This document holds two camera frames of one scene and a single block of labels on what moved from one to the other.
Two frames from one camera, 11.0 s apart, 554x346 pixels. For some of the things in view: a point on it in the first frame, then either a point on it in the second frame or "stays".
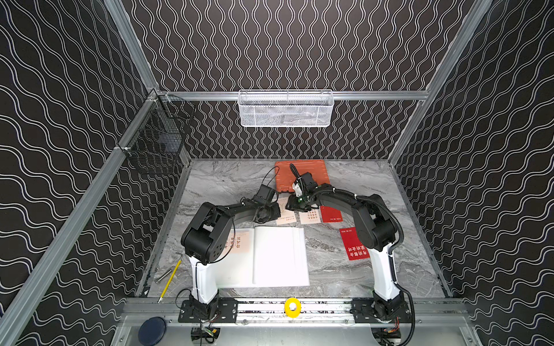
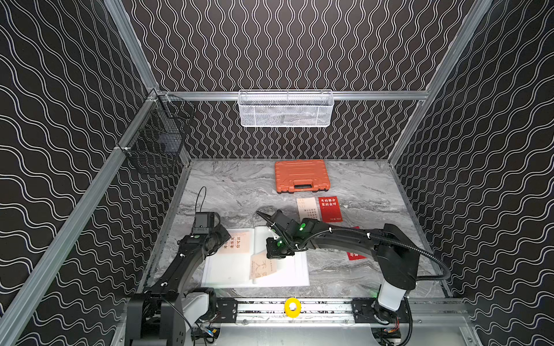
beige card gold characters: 286,215 → 261,265
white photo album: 265,256 stays
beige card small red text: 312,216 stays
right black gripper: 291,206 → 270,254
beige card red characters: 238,243 stays
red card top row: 330,215 stays
